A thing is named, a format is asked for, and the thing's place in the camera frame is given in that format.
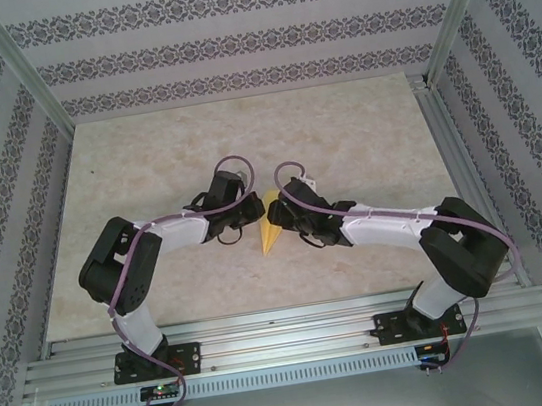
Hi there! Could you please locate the aluminium mounting rail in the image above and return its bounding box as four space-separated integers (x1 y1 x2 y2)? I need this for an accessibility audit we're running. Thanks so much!
15 270 542 403

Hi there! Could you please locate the aluminium frame post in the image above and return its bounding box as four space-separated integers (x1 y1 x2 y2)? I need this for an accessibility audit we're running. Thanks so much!
413 0 522 89
0 0 77 149

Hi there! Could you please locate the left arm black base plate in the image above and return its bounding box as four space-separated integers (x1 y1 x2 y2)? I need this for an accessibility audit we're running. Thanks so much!
111 340 206 387

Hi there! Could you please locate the yellow paper sheet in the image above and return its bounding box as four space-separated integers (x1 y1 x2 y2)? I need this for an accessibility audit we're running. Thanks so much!
252 189 290 256

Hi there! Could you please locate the aluminium side rail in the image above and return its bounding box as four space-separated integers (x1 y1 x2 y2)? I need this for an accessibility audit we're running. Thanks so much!
406 60 534 300

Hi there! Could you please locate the slotted grey cable duct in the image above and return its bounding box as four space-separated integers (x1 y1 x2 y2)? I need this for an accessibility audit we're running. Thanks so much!
43 347 421 406

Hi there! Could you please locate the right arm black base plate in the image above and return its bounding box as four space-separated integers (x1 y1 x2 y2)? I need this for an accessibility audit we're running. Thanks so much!
371 300 467 349

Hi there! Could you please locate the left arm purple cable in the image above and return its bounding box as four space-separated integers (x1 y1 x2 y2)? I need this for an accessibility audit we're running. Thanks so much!
88 152 285 406

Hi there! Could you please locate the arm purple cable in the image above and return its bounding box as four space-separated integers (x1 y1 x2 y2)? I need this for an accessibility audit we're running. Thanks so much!
270 130 534 391
88 152 285 406

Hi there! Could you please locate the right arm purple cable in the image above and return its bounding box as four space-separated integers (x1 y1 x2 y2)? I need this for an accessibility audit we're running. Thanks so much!
270 130 534 391

